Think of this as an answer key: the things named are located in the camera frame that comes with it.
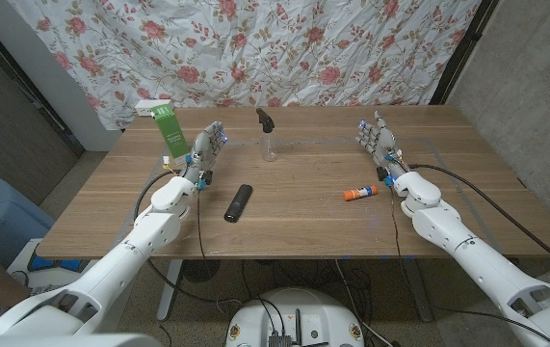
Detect clear spray bottle black trigger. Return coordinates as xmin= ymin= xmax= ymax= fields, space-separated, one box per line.
xmin=255 ymin=107 xmax=278 ymax=163

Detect black TV remote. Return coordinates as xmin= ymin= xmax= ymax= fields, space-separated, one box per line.
xmin=223 ymin=183 xmax=254 ymax=224

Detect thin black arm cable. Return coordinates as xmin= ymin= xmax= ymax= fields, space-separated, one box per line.
xmin=196 ymin=186 xmax=208 ymax=261
xmin=388 ymin=184 xmax=550 ymax=344

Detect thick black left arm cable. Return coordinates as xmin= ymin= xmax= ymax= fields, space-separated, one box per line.
xmin=133 ymin=169 xmax=243 ymax=306

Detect black round base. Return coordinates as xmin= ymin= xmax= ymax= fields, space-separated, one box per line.
xmin=181 ymin=258 xmax=222 ymax=284

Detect black backdrop stand pole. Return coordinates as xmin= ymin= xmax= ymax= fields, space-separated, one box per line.
xmin=430 ymin=0 xmax=500 ymax=106

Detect green package box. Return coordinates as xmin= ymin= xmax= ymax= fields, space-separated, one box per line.
xmin=150 ymin=104 xmax=193 ymax=167

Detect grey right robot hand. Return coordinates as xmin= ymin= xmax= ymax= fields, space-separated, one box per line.
xmin=354 ymin=110 xmax=409 ymax=182

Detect blue plastic bin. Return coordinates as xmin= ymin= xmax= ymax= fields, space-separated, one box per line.
xmin=0 ymin=176 xmax=57 ymax=269

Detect white table leg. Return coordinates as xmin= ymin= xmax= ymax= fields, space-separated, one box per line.
xmin=157 ymin=258 xmax=184 ymax=322

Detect white floor board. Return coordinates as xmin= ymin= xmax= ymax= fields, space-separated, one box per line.
xmin=7 ymin=238 xmax=97 ymax=296

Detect floral backdrop cloth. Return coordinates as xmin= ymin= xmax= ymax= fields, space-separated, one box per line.
xmin=7 ymin=0 xmax=483 ymax=131

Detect white power strip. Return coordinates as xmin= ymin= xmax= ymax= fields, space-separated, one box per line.
xmin=134 ymin=99 xmax=173 ymax=118

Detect blue flat item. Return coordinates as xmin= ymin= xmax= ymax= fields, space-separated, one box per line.
xmin=27 ymin=254 xmax=83 ymax=273

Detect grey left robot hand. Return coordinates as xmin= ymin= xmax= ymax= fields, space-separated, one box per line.
xmin=183 ymin=120 xmax=229 ymax=189

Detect grey table leg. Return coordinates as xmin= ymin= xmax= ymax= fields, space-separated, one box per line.
xmin=402 ymin=257 xmax=434 ymax=323

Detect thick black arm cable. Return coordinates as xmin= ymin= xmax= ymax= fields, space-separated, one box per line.
xmin=407 ymin=163 xmax=550 ymax=280
xmin=133 ymin=169 xmax=243 ymax=306

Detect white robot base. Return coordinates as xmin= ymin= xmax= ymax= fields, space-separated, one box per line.
xmin=225 ymin=287 xmax=365 ymax=347

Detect black wall rail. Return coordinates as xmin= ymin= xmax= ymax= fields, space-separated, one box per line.
xmin=0 ymin=9 xmax=86 ymax=156

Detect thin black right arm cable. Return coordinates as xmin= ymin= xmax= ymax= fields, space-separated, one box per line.
xmin=388 ymin=184 xmax=550 ymax=344

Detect white blue glue stick body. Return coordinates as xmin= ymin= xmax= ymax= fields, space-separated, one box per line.
xmin=352 ymin=185 xmax=379 ymax=200

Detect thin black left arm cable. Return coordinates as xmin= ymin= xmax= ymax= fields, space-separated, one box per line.
xmin=196 ymin=186 xmax=208 ymax=261

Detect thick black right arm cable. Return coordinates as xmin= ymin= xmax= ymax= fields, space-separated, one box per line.
xmin=407 ymin=163 xmax=550 ymax=280

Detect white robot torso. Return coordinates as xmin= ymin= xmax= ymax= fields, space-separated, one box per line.
xmin=0 ymin=332 xmax=163 ymax=347

